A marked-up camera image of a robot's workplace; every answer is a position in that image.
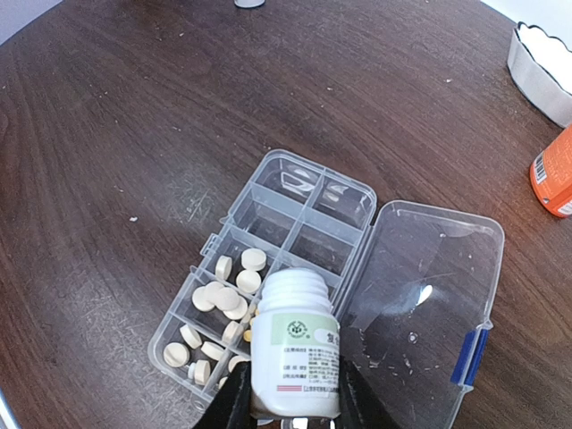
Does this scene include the orange pill bottle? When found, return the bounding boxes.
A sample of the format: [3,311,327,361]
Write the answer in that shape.
[530,126,572,218]

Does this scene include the white fluted bowl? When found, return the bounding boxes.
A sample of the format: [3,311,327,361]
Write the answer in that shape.
[507,21,571,128]

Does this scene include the taller small white bottle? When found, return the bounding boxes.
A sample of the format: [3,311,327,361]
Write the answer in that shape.
[234,0,265,9]

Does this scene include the shorter small white bottle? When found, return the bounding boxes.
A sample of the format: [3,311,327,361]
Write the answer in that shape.
[250,268,341,419]

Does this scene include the beige pills in organizer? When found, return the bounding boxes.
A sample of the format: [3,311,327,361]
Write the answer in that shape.
[163,324,225,388]

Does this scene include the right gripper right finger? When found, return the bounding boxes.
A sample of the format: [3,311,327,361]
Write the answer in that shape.
[337,359,389,428]

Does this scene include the white pills in organizer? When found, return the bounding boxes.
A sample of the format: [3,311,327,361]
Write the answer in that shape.
[191,248,267,322]

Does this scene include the clear plastic pill organizer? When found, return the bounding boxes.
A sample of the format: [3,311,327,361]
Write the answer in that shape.
[147,149,505,428]

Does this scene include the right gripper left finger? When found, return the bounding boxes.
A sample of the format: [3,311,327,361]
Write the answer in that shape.
[193,362,253,429]

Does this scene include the yellow pills in organizer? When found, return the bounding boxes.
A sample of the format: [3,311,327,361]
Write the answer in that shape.
[242,307,259,343]

